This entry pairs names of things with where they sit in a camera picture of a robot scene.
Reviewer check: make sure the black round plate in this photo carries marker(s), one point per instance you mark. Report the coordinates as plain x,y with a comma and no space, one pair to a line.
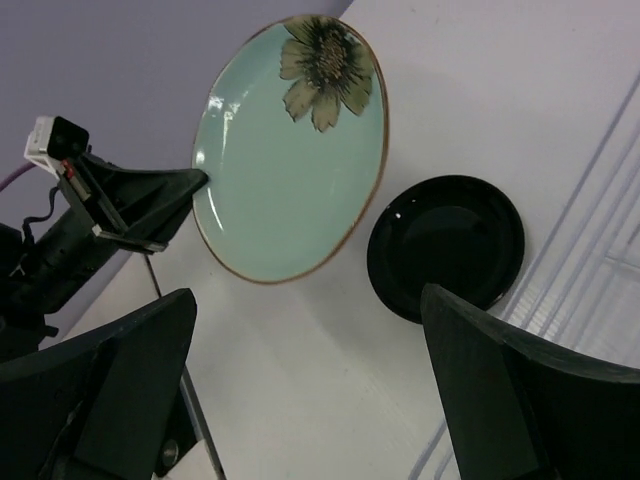
456,231

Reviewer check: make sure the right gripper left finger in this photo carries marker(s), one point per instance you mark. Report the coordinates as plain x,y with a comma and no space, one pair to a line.
96,406

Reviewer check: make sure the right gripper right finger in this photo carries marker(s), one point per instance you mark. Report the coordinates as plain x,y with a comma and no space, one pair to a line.
520,407

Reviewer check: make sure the light green flower plate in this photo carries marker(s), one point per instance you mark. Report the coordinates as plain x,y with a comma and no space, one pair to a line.
294,138

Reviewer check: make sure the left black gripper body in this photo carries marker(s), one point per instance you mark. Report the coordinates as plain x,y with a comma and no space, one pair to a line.
39,278

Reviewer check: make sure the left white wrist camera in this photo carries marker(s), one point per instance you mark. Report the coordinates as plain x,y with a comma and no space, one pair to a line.
52,140

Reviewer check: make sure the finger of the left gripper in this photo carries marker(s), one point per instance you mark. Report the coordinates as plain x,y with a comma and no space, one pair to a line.
137,210

